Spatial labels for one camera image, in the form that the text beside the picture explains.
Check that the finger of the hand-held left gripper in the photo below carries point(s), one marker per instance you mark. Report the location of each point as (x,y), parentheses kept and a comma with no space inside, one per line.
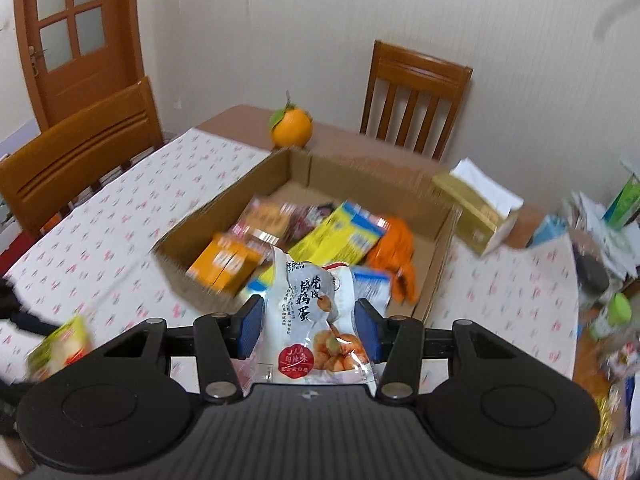
(32,322)

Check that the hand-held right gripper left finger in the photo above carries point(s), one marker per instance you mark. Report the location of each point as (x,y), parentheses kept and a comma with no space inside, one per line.
(250,327)

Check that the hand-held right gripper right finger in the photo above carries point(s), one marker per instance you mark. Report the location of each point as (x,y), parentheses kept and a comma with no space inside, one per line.
(365,332)

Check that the green yellow snack packet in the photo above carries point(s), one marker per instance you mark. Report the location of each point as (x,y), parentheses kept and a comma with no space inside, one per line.
(60,350)

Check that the white snack packet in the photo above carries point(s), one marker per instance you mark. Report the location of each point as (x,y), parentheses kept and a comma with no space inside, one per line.
(310,320)

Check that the black snack packet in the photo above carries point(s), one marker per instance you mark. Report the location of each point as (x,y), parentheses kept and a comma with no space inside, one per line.
(312,215)

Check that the cardboard box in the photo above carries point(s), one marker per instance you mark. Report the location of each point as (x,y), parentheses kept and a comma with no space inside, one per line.
(340,180)

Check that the light blue snack packet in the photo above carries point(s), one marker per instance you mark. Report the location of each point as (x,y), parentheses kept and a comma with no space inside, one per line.
(374,287)

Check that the orange yellow snack box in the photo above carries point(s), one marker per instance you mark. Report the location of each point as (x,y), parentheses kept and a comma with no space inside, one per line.
(222,260)

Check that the yellow and blue snack packet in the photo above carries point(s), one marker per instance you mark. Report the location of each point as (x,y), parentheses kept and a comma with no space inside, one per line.
(340,235)

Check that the pink orange snack packet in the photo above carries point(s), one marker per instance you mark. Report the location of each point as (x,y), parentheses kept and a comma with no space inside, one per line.
(262,220)

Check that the floral white tablecloth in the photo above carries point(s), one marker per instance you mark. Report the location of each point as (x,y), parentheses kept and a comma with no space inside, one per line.
(115,220)

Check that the gold tissue box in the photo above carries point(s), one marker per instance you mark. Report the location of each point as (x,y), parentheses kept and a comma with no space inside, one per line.
(470,210)

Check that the wooden chair with grooved backrest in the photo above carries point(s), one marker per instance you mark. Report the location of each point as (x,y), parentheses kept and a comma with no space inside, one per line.
(75,160)

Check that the orange fruit with leaf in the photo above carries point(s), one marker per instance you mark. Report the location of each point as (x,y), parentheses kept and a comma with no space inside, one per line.
(292,127)

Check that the bottle with green lid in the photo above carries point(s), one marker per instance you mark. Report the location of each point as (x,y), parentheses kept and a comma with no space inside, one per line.
(612,315)

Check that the pile of papers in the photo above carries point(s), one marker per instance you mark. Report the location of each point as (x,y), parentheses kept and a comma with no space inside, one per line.
(590,215)

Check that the wooden slat-back chair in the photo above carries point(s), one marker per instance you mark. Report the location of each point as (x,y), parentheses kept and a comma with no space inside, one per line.
(415,75)

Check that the pile of assorted packets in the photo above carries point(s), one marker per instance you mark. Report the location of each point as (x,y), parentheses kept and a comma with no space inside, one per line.
(617,410)

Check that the wooden door with glass panes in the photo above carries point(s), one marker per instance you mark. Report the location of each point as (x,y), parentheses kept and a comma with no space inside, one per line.
(107,55)

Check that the green and white carton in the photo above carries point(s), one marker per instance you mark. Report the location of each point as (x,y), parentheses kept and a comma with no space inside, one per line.
(625,202)

